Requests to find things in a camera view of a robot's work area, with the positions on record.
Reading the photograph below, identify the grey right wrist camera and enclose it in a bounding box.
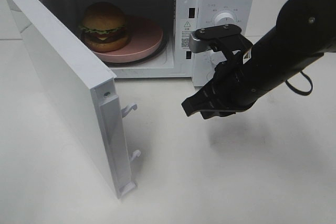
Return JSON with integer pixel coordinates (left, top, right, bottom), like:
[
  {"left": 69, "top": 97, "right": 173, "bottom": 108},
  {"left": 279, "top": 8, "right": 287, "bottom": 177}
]
[{"left": 188, "top": 24, "right": 242, "bottom": 54}]

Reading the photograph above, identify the pink round plate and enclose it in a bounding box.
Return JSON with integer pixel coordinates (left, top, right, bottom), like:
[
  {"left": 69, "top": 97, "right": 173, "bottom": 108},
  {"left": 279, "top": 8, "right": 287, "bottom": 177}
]
[{"left": 95, "top": 16, "right": 164, "bottom": 64}]

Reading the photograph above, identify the microwave warning label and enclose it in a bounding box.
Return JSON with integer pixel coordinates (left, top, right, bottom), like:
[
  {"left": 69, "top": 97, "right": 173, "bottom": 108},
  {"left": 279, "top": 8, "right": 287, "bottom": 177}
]
[{"left": 179, "top": 18, "right": 194, "bottom": 49}]

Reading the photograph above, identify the white microwave door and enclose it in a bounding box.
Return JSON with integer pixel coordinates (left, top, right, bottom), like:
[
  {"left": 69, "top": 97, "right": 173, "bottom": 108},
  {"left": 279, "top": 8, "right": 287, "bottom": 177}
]
[{"left": 6, "top": 0, "right": 140, "bottom": 198}]

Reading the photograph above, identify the round white door button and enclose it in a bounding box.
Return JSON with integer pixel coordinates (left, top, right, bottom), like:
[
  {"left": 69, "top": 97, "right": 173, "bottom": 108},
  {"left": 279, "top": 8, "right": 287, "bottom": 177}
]
[{"left": 206, "top": 71, "right": 215, "bottom": 81}]

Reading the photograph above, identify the white microwave knob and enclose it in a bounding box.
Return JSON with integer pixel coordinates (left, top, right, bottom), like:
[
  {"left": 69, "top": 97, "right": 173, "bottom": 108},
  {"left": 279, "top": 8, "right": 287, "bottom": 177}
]
[
  {"left": 209, "top": 51, "right": 223, "bottom": 66},
  {"left": 214, "top": 10, "right": 236, "bottom": 26}
]

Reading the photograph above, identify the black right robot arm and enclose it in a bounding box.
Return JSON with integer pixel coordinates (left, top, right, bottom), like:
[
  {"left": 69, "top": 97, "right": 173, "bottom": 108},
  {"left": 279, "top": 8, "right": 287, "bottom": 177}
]
[{"left": 182, "top": 0, "right": 335, "bottom": 119}]

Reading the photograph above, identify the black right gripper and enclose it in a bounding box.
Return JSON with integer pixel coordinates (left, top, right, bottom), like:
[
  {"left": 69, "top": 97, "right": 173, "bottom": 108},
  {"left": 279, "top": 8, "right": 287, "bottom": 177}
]
[{"left": 181, "top": 34, "right": 254, "bottom": 120}]

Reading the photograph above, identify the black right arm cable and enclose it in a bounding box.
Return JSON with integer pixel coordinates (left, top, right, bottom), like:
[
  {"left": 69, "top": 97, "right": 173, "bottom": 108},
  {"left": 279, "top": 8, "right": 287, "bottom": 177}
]
[{"left": 285, "top": 70, "right": 313, "bottom": 95}]

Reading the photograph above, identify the toy hamburger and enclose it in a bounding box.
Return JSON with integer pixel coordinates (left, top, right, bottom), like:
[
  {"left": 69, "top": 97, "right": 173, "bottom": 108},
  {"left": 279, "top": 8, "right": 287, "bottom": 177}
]
[{"left": 79, "top": 2, "right": 130, "bottom": 52}]

